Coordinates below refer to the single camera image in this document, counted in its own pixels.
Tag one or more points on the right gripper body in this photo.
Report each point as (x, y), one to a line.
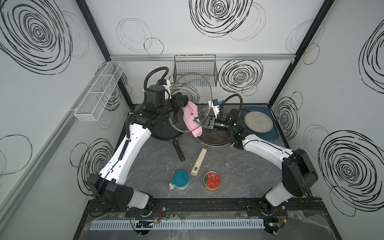
(213, 124)

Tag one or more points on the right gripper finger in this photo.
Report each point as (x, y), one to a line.
(200, 118)
(203, 124)

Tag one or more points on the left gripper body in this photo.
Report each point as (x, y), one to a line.
(172, 104)

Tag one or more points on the pink cloth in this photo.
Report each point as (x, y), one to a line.
(190, 112)

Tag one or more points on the glass lid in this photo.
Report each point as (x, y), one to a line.
(193, 95)
(214, 138)

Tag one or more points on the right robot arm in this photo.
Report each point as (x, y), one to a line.
(298, 173)

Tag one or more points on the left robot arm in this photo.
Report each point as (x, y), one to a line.
(151, 119)

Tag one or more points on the black frying pan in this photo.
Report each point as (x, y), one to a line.
(162, 129)

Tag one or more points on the grey round plate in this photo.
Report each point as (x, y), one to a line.
(258, 122)

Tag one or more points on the teal lidded cup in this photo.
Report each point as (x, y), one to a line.
(180, 181)

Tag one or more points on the teal tray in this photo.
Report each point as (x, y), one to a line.
(272, 134)

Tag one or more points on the brown pan with cream handle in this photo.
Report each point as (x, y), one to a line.
(199, 160)

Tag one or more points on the black wire basket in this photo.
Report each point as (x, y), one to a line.
(196, 70)

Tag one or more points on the white wire shelf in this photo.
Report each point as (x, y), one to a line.
(103, 94)

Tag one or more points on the white slotted cable duct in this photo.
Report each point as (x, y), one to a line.
(187, 224)

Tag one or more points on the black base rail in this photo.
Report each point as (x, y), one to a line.
(251, 206)

